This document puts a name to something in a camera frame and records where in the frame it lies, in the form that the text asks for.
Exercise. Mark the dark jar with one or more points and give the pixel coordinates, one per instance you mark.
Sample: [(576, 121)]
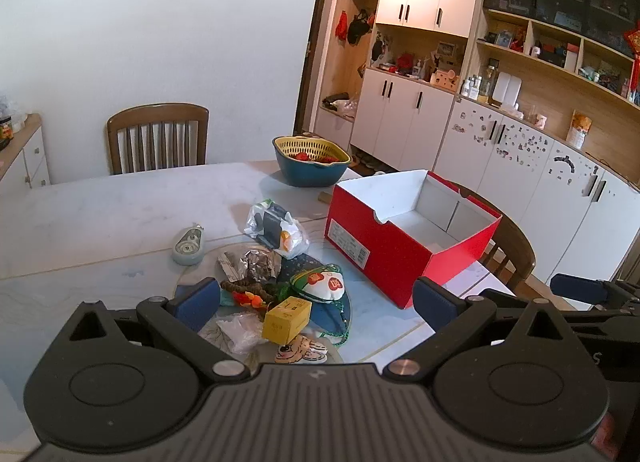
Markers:
[(6, 131)]

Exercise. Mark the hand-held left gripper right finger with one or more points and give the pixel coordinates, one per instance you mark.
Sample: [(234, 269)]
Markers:
[(434, 306)]

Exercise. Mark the red knot wall ornament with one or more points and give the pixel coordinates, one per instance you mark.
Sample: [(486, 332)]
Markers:
[(634, 41)]

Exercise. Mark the wooden toy box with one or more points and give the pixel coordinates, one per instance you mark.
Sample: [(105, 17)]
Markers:
[(445, 79)]

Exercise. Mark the wooden slat-back chair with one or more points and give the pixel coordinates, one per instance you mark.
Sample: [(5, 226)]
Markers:
[(520, 248), (157, 114)]

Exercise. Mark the small photo frame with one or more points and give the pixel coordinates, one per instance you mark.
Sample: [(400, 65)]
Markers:
[(446, 49)]

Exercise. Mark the blue yellow draining basket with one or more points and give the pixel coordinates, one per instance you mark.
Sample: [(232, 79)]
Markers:
[(307, 174)]

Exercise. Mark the cartoon tiger figure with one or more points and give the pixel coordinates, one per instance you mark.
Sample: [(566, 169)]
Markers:
[(300, 349)]

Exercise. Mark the dark folded bag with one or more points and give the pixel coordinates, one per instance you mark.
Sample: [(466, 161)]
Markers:
[(337, 100)]

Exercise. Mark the black hanging bag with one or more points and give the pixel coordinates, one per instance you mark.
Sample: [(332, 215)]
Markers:
[(357, 29)]

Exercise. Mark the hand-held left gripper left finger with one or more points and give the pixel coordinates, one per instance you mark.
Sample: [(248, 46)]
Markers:
[(197, 301)]

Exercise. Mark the clear plastic bag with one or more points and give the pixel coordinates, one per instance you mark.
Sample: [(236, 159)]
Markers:
[(242, 334)]

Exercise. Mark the orange knotted toy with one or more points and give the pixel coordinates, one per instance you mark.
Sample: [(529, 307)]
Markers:
[(247, 299)]

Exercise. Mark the orange snack packet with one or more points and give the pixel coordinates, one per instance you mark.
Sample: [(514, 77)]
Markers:
[(579, 130)]

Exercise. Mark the silver foil packet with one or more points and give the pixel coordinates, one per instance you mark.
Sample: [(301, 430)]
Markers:
[(255, 267)]

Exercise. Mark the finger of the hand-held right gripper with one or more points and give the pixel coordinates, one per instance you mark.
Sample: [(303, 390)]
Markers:
[(575, 288), (505, 297)]

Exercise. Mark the small yellow box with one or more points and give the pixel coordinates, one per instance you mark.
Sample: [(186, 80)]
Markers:
[(285, 319)]

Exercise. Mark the row of small bottles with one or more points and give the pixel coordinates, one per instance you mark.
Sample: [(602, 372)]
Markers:
[(475, 89)]

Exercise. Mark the red hanging ornament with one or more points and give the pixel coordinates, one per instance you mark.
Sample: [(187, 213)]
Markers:
[(342, 26)]

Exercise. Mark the white green plastic bag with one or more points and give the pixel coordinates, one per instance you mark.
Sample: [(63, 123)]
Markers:
[(272, 229)]

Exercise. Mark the dark wooden door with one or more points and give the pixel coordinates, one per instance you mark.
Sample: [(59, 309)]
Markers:
[(312, 66)]

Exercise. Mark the pile of red strawberries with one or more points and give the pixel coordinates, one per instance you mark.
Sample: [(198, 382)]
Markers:
[(302, 156)]

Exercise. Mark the red cardboard box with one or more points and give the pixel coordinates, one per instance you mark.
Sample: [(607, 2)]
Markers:
[(380, 252)]

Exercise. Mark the white sideboard wooden top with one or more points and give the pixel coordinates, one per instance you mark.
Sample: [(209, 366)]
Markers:
[(30, 156)]

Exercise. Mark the white plastic board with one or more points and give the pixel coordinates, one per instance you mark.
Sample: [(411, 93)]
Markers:
[(507, 89)]

